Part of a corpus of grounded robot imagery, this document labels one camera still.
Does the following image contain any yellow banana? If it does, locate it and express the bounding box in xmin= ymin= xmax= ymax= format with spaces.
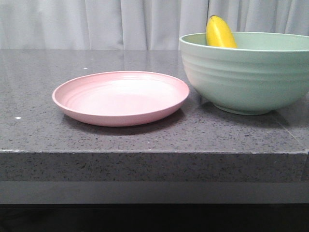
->
xmin=206 ymin=15 xmax=238 ymax=48

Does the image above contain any white curtain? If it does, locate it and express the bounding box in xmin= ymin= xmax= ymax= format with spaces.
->
xmin=0 ymin=0 xmax=309 ymax=50

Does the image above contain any pink plate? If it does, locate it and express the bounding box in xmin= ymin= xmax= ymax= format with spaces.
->
xmin=52 ymin=71 xmax=190 ymax=127

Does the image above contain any green bowl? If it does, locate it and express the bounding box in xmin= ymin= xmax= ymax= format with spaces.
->
xmin=180 ymin=32 xmax=309 ymax=115

